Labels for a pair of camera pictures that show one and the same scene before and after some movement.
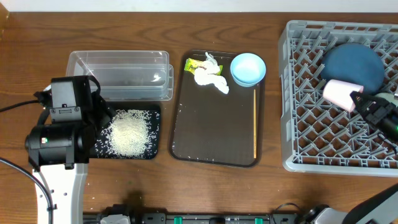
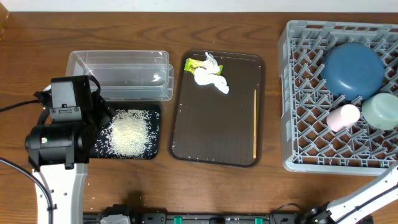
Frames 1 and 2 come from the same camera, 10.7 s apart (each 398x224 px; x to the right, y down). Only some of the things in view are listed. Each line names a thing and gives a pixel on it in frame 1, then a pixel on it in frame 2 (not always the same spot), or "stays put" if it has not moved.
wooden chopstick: (255, 124) stays put
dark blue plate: (355, 63) stays put
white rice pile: (127, 133) stays put
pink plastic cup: (338, 92) to (342, 118)
